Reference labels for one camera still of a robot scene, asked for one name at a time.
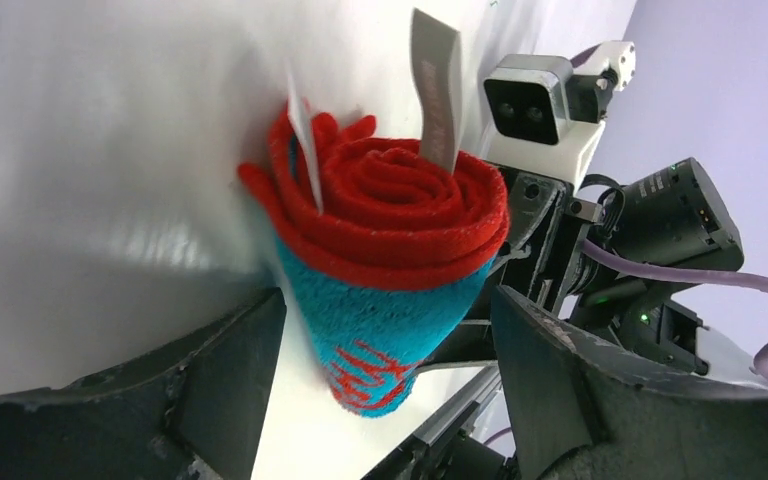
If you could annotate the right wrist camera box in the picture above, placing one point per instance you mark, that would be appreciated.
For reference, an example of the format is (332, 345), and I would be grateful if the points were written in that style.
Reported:
(549, 112)

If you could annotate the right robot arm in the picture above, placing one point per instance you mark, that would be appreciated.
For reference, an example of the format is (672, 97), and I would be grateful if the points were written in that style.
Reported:
(674, 218)

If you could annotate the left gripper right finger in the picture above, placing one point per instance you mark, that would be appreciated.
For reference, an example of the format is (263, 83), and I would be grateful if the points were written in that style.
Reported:
(581, 407)

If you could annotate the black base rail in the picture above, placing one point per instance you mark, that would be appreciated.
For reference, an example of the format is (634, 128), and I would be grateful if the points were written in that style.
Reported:
(442, 447)

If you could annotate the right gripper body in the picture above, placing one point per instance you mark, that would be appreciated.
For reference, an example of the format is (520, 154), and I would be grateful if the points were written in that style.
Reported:
(540, 260)

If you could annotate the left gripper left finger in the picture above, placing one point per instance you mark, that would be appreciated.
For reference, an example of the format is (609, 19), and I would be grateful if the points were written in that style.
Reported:
(191, 409)

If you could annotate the red and teal patterned towel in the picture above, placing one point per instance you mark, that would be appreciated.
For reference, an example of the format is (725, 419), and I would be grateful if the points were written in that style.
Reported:
(385, 242)

